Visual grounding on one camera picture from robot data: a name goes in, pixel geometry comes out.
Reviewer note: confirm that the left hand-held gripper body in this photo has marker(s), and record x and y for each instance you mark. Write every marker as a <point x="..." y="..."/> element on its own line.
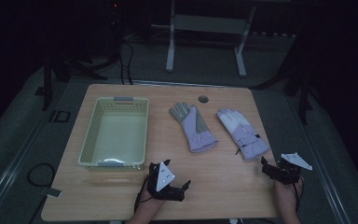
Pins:
<point x="164" y="177"/>

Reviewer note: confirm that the grey tape piece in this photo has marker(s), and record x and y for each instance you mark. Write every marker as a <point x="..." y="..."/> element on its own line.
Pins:
<point x="52" y="193"/>

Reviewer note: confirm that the pale yellow plastic basket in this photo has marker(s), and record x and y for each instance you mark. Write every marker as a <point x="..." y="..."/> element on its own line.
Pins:
<point x="118" y="137"/>

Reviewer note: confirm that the white metal stand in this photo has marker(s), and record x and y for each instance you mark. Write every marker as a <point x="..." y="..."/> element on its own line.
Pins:
<point x="209" y="23"/>

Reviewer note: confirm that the purple glove white back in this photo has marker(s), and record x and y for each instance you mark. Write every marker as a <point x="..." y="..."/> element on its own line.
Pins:
<point x="245" y="133"/>

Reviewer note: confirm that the black tripod stand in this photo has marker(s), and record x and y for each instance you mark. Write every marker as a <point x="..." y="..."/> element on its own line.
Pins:
<point x="303" y="93"/>
<point x="54" y="70"/>

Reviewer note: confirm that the purple glove grey palm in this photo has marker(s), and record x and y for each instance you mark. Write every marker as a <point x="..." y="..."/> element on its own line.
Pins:
<point x="195" y="132"/>

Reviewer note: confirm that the person's left hand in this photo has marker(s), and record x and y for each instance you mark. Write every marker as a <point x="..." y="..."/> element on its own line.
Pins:
<point x="149" y="203"/>

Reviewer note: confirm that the person's right hand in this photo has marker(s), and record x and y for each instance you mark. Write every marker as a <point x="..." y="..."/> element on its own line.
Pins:
<point x="287" y="196"/>

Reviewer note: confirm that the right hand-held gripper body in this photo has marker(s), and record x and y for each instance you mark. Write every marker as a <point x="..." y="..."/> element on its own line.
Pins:
<point x="287" y="174"/>

